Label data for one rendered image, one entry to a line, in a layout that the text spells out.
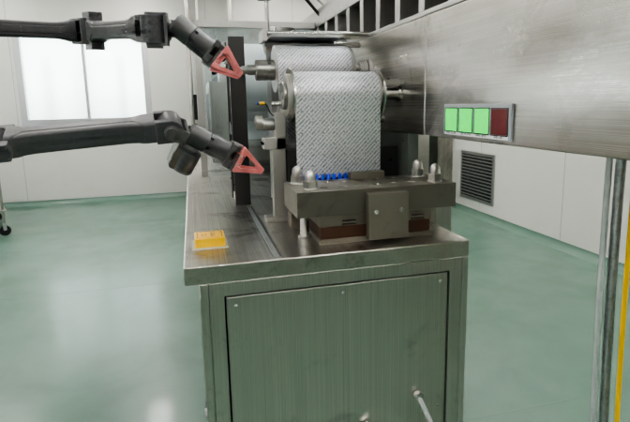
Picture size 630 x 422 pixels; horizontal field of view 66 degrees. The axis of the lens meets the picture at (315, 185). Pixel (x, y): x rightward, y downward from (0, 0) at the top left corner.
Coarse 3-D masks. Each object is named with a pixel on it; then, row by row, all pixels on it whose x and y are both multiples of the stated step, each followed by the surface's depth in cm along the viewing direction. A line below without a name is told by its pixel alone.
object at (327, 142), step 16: (304, 112) 126; (320, 112) 127; (336, 112) 128; (352, 112) 129; (368, 112) 130; (304, 128) 127; (320, 128) 128; (336, 128) 129; (352, 128) 130; (368, 128) 131; (304, 144) 127; (320, 144) 128; (336, 144) 129; (352, 144) 131; (368, 144) 132; (304, 160) 128; (320, 160) 129; (336, 160) 130; (352, 160) 131; (368, 160) 133; (320, 176) 130
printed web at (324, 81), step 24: (288, 48) 149; (312, 48) 151; (336, 48) 153; (312, 72) 129; (336, 72) 130; (360, 72) 132; (312, 96) 126; (336, 96) 127; (360, 96) 129; (288, 144) 165
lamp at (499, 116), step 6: (492, 114) 95; (498, 114) 93; (504, 114) 91; (492, 120) 95; (498, 120) 94; (504, 120) 92; (492, 126) 95; (498, 126) 94; (504, 126) 92; (492, 132) 96; (498, 132) 94; (504, 132) 92
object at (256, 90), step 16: (208, 32) 215; (224, 32) 216; (240, 32) 218; (256, 32) 220; (256, 48) 221; (224, 64) 218; (208, 80) 218; (224, 80) 220; (208, 96) 219; (224, 96) 221; (256, 96) 224; (208, 112) 220; (224, 112) 222; (256, 112) 225; (224, 128) 223; (256, 144) 228
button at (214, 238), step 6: (198, 234) 115; (204, 234) 115; (210, 234) 115; (216, 234) 115; (222, 234) 114; (198, 240) 111; (204, 240) 112; (210, 240) 112; (216, 240) 112; (222, 240) 113; (198, 246) 111; (204, 246) 112; (210, 246) 112; (216, 246) 112
